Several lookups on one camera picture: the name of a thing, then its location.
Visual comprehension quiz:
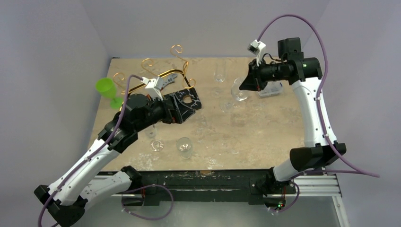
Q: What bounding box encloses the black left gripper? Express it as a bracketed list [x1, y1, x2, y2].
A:
[135, 93, 194, 132]

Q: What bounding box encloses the clear round wine glass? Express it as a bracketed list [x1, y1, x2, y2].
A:
[219, 77, 249, 113]

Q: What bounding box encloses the green plastic wine glass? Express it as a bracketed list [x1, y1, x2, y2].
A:
[95, 78, 123, 109]

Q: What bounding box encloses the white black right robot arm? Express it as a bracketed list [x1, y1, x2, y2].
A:
[239, 38, 346, 192]

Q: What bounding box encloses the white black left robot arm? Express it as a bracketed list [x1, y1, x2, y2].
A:
[34, 89, 201, 227]

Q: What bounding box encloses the black marbled rack base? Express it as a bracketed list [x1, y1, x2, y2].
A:
[164, 88, 202, 115]

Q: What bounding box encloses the clear plastic screw box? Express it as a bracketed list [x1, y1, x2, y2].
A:
[258, 81, 283, 98]

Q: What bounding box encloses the clear champagne flute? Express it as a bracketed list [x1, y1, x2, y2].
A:
[211, 58, 226, 98]

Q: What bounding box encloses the short ribbed clear goblet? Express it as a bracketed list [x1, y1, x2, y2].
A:
[176, 137, 193, 159]

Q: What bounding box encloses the clear stemmed glass near left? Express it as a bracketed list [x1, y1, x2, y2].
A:
[145, 125, 164, 152]

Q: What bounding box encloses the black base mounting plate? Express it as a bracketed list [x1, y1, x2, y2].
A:
[120, 169, 296, 208]

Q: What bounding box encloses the red handled adjustable wrench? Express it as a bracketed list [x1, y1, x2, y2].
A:
[160, 73, 178, 90]

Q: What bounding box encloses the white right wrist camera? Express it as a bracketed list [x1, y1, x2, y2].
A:
[247, 40, 266, 66]

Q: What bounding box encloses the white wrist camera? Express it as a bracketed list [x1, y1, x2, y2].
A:
[247, 40, 266, 66]
[141, 77, 164, 100]

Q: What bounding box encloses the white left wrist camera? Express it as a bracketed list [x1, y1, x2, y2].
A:
[141, 77, 164, 100]

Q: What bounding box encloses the gold wire wine glass rack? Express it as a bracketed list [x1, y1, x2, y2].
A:
[112, 44, 196, 95]

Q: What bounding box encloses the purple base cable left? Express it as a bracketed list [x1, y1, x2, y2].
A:
[121, 183, 175, 221]

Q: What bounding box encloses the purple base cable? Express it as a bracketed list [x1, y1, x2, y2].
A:
[121, 183, 175, 221]
[267, 182, 301, 214]

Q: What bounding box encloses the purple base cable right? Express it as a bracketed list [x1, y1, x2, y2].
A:
[267, 182, 301, 214]

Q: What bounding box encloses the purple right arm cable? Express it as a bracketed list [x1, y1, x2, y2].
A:
[257, 14, 380, 179]

